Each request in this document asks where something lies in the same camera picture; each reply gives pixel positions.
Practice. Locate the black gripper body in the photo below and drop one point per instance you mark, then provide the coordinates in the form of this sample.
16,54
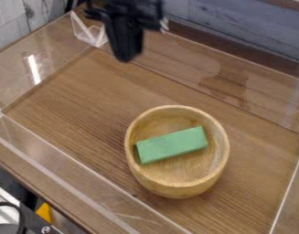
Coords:
149,19

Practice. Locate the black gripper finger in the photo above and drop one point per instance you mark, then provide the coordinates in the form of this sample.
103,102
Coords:
115,27
135,39

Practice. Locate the green rectangular block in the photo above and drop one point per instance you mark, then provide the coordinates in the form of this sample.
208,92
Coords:
171,145

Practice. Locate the brown wooden bowl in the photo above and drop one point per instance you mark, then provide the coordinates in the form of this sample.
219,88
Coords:
185,175

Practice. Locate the yellow label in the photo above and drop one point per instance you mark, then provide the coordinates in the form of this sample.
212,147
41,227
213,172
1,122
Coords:
44,212

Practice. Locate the clear acrylic corner bracket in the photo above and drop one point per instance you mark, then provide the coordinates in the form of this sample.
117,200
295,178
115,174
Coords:
92,35

